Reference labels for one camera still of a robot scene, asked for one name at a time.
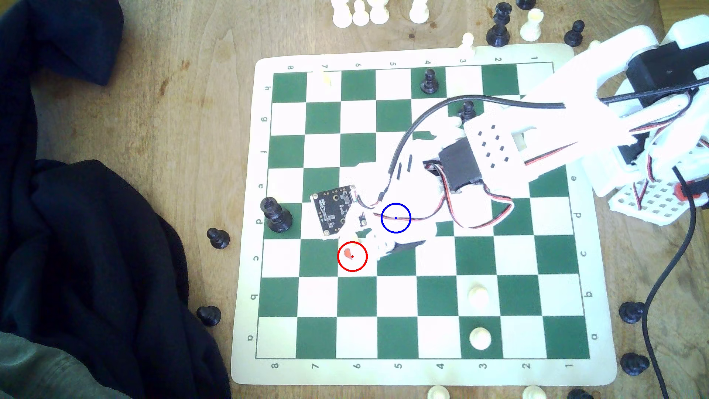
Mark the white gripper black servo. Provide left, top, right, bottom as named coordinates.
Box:
left=337, top=125, right=489, bottom=262

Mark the white robot base grid plate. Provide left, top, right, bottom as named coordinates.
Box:
left=608, top=176, right=709, bottom=226

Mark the green white chess board mat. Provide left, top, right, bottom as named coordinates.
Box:
left=231, top=43, right=617, bottom=386

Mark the black chess queen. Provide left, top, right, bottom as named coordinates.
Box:
left=486, top=3, right=511, bottom=47

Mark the white chess bishop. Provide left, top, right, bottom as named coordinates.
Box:
left=520, top=8, right=545, bottom=43

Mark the dark navy cloth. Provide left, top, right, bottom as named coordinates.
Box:
left=0, top=0, right=232, bottom=399

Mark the grey green cloth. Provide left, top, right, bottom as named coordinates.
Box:
left=0, top=331, right=134, bottom=399

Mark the black camera circuit board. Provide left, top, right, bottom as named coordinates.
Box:
left=311, top=185, right=367, bottom=238

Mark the red white black servo wire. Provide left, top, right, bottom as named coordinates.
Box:
left=357, top=139, right=579, bottom=229

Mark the black camera cable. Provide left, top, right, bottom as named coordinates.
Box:
left=388, top=78, right=709, bottom=186

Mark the black power cable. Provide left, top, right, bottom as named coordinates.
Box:
left=641, top=165, right=700, bottom=399

